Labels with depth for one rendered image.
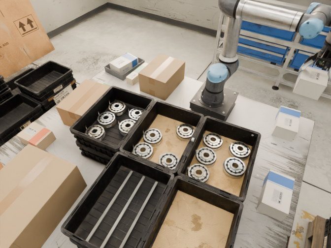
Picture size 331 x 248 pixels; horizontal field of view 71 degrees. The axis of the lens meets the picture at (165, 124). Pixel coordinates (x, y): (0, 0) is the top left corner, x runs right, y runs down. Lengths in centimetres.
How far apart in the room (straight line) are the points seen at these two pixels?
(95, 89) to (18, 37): 229
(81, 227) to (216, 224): 56
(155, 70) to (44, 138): 84
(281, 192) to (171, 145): 58
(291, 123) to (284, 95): 156
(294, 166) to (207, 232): 69
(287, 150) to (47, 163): 132
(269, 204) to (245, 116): 66
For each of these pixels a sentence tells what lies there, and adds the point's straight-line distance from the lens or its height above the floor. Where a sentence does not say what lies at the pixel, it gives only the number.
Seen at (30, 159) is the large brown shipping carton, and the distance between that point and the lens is 128.
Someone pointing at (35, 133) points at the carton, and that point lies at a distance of 157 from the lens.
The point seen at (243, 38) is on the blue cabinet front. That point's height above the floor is 50.
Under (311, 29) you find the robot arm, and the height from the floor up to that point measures 141.
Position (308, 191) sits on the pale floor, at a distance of 237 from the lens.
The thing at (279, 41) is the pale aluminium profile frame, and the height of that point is 60.
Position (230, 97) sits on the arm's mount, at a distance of 162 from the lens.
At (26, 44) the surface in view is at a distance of 379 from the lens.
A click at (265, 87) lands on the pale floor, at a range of 318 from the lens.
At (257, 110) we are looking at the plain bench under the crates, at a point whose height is 70.
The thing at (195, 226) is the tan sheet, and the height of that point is 83.
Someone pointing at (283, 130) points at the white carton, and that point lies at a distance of 157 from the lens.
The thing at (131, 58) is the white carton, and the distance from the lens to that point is 196.
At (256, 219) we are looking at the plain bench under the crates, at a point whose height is 70.
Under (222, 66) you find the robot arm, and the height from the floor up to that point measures 104.
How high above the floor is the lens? 183
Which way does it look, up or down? 48 degrees down
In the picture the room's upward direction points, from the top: straight up
